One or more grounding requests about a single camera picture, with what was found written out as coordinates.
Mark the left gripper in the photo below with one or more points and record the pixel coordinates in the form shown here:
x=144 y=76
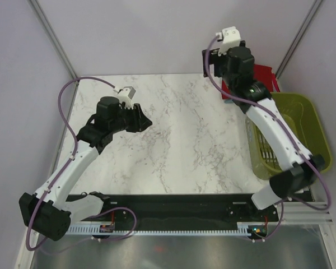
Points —
x=140 y=122

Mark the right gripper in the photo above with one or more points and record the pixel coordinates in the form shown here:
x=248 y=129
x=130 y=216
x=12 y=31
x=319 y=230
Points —
x=215 y=59

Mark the red t-shirt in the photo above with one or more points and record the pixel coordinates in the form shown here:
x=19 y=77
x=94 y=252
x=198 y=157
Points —
x=265 y=75

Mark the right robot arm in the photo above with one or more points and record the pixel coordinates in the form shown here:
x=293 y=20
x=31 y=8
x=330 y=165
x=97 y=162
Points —
x=300 y=168

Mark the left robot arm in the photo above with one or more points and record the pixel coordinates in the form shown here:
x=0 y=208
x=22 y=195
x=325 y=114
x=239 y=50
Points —
x=47 y=211

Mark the olive green plastic basket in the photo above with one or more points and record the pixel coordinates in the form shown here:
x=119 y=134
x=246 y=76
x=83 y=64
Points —
x=300 y=115

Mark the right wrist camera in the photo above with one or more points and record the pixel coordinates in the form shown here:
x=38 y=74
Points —
x=229 y=38

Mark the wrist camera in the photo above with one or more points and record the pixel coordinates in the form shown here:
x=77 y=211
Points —
x=125 y=95
x=229 y=38

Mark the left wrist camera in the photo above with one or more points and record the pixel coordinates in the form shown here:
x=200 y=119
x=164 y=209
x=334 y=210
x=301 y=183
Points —
x=125 y=95

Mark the right aluminium frame post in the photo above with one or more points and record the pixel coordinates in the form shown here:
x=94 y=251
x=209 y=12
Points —
x=302 y=30

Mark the aluminium frame post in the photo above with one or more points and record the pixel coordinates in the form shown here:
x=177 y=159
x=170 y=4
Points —
x=48 y=29
x=302 y=30

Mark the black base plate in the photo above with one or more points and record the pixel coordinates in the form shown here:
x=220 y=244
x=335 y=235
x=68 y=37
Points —
x=178 y=211

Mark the white slotted cable duct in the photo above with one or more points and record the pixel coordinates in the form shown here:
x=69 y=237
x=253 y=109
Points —
x=103 y=229

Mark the left aluminium frame post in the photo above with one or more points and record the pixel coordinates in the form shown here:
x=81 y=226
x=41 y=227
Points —
x=48 y=29

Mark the aluminium rail profile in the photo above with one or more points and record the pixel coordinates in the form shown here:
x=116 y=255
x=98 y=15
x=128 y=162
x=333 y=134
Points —
x=296 y=213

